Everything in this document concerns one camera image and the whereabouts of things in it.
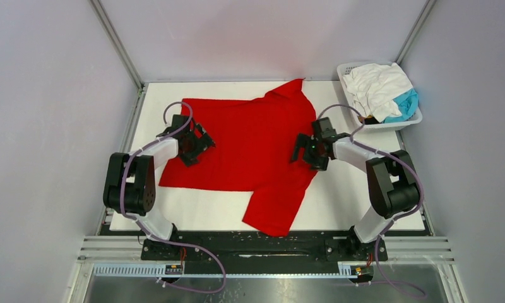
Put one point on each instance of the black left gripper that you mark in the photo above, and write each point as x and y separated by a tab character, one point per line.
202	143

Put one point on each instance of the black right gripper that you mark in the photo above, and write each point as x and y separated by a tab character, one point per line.
304	141

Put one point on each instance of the red t shirt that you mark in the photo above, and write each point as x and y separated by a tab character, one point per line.
254	143

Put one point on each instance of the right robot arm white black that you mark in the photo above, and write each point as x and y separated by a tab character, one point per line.
394	188

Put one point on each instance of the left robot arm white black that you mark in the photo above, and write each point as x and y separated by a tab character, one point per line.
130	183

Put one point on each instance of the dark garment in basket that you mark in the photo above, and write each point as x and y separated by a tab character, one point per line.
369	120

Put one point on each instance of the white plastic laundry basket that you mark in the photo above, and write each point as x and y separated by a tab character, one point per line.
345	69

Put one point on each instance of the white t shirt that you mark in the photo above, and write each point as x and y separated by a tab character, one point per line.
374	86

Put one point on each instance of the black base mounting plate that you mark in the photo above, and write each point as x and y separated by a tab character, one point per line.
255	253

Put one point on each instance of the light blue t shirt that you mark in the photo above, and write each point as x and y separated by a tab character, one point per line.
407	103

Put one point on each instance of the white slotted cable duct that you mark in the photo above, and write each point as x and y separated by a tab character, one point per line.
171	271

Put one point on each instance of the aluminium front frame rails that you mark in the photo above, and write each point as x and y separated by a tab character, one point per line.
111	248

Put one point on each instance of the aluminium frame rail left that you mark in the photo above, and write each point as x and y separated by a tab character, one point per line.
116	42

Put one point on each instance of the aluminium frame rail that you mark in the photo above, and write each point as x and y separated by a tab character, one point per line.
415	30
116	42

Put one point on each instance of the aluminium frame rail right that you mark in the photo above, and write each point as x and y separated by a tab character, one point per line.
415	30

